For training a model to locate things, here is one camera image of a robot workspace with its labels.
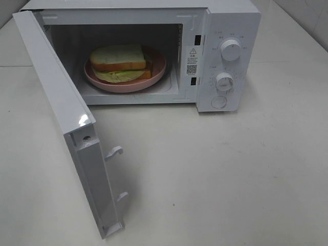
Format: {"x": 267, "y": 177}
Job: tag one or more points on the white round door button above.
{"x": 219, "y": 102}

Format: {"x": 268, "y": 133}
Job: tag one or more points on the pink round plate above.
{"x": 130, "y": 80}

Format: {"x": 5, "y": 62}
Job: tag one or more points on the white upper microwave knob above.
{"x": 230, "y": 49}

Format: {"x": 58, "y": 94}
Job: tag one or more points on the white lower microwave knob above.
{"x": 224, "y": 81}

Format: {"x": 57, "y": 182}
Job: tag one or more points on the white warning label sticker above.
{"x": 192, "y": 60}

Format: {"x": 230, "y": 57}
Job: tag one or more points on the white microwave knob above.
{"x": 224, "y": 81}
{"x": 230, "y": 49}

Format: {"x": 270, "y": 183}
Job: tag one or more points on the white microwave oven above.
{"x": 76, "y": 28}

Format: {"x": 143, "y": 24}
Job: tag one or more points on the sandwich with lettuce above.
{"x": 120, "y": 63}

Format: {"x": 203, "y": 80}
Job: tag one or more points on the white microwave door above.
{"x": 77, "y": 125}

